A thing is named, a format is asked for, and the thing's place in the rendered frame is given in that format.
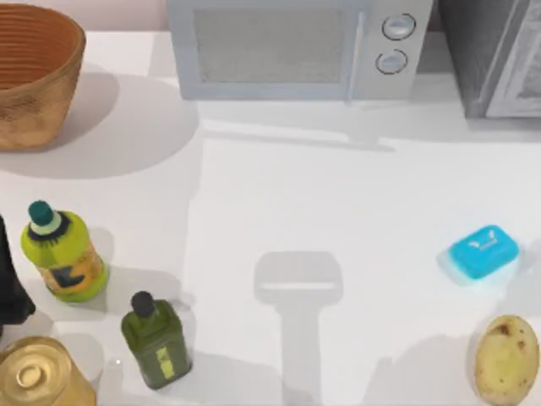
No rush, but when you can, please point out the gold can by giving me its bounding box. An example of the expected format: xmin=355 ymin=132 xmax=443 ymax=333
xmin=0 ymin=336 xmax=98 ymax=406

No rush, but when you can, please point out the microwave door handle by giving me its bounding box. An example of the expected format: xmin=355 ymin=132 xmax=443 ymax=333
xmin=347 ymin=11 xmax=365 ymax=107

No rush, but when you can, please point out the pale microwave oven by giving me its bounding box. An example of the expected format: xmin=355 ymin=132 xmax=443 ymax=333
xmin=165 ymin=0 xmax=434 ymax=104

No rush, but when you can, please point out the round microwave knob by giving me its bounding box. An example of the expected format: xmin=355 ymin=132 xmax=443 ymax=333
xmin=381 ymin=12 xmax=418 ymax=39
xmin=374 ymin=48 xmax=409 ymax=76

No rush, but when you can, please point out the yellow potato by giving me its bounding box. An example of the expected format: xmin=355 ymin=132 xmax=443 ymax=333
xmin=472 ymin=315 xmax=540 ymax=406

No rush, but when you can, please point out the blue soap box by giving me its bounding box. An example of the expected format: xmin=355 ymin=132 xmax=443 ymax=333
xmin=436 ymin=223 xmax=522 ymax=286

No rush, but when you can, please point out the microwave door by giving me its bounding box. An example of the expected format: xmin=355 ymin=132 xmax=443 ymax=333
xmin=167 ymin=0 xmax=365 ymax=102

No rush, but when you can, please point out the dark green bottle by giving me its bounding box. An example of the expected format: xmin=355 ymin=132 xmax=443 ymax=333
xmin=121 ymin=291 xmax=194 ymax=390

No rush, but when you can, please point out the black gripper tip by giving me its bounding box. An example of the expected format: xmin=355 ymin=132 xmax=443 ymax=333
xmin=0 ymin=215 xmax=37 ymax=339

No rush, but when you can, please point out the brown woven basket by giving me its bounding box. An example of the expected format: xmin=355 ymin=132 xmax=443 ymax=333
xmin=0 ymin=0 xmax=87 ymax=151

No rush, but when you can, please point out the yellow-green bottle with teal cap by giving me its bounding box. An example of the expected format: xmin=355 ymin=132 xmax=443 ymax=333
xmin=20 ymin=200 xmax=110 ymax=304

